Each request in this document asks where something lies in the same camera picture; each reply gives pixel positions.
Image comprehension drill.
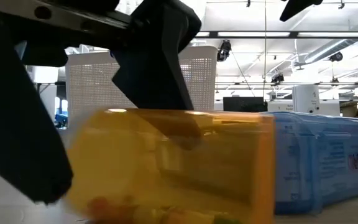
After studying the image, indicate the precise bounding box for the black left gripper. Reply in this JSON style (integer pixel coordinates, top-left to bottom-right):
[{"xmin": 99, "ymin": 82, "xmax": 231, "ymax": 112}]
[{"xmin": 0, "ymin": 0, "xmax": 133, "ymax": 67}]

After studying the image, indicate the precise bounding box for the orange pill bottle white cap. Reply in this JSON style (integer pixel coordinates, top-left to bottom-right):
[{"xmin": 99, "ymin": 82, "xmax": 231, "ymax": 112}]
[{"xmin": 65, "ymin": 108, "xmax": 276, "ymax": 224}]

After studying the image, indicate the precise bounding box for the white perforated plastic basket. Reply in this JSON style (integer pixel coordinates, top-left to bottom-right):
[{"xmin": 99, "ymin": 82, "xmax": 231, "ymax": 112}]
[{"xmin": 65, "ymin": 45, "xmax": 219, "ymax": 111}]

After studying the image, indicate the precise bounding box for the blue object in background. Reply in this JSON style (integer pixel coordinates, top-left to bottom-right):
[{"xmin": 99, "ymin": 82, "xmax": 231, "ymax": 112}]
[{"xmin": 54, "ymin": 113, "xmax": 68, "ymax": 129}]

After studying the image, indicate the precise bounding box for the white cylinder device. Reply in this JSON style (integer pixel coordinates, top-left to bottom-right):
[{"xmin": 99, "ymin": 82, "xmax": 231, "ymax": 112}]
[{"xmin": 292, "ymin": 85, "xmax": 321, "ymax": 113}]

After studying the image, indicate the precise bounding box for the black computer monitor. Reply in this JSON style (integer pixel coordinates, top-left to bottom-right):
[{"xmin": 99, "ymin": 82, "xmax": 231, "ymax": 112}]
[{"xmin": 223, "ymin": 96, "xmax": 265, "ymax": 113}]

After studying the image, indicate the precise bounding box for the white counter box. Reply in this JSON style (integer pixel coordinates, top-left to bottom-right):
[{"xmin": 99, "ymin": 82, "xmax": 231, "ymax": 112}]
[{"xmin": 267, "ymin": 100, "xmax": 341, "ymax": 117}]

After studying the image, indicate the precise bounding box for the blue plastic wrapped package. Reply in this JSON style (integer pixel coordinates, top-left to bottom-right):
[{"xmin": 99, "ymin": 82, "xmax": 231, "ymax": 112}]
[{"xmin": 272, "ymin": 111, "xmax": 358, "ymax": 215}]

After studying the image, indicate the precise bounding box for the thick black frame bar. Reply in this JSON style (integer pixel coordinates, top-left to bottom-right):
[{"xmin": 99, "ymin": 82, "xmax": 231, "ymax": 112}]
[{"xmin": 194, "ymin": 30, "xmax": 358, "ymax": 39}]

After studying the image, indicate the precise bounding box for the black ceiling camera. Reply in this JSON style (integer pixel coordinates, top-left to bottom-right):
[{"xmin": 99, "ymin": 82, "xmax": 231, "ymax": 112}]
[
  {"xmin": 216, "ymin": 39, "xmax": 232, "ymax": 62},
  {"xmin": 329, "ymin": 51, "xmax": 344, "ymax": 62},
  {"xmin": 271, "ymin": 73, "xmax": 285, "ymax": 85}
]

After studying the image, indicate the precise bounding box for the thin hanging cable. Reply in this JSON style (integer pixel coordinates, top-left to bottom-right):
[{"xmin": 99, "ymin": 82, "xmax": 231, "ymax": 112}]
[{"xmin": 263, "ymin": 0, "xmax": 267, "ymax": 97}]

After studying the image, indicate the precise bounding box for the thin black frame bar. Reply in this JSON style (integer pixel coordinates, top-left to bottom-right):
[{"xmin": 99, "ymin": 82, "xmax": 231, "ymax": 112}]
[{"xmin": 215, "ymin": 81, "xmax": 358, "ymax": 86}]

